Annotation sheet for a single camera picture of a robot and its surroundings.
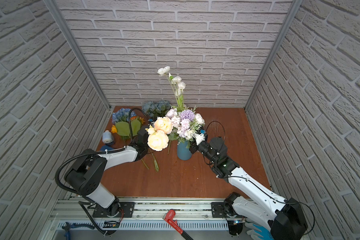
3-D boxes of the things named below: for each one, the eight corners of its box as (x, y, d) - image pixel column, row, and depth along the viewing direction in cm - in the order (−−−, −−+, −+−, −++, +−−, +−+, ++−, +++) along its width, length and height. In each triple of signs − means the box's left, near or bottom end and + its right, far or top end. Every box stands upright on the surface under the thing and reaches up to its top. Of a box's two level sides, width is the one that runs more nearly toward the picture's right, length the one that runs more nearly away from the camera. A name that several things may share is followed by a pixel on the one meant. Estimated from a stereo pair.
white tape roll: (107, 147, 98) (102, 141, 92) (106, 136, 103) (101, 130, 97) (114, 144, 99) (110, 138, 93) (113, 134, 104) (109, 128, 98)
